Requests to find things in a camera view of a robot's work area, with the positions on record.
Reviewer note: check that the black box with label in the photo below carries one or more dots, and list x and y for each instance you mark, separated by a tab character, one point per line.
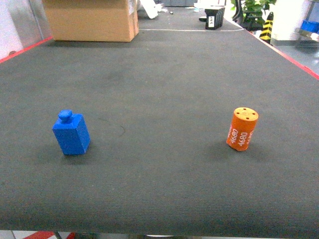
214	18

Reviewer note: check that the large cardboard box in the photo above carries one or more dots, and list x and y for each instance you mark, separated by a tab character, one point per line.
92	20

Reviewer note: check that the green potted plant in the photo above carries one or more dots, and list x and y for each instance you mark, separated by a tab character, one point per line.
249	13

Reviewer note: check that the dark grey table mat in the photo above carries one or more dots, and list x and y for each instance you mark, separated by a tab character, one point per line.
158	111

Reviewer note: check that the yellow black striped bollard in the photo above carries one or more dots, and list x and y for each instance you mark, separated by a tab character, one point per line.
267	29

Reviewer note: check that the blue block part with knob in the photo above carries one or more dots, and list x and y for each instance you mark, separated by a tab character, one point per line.
71	133

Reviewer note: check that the orange cylindrical cap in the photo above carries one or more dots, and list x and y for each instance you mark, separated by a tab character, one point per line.
241	128

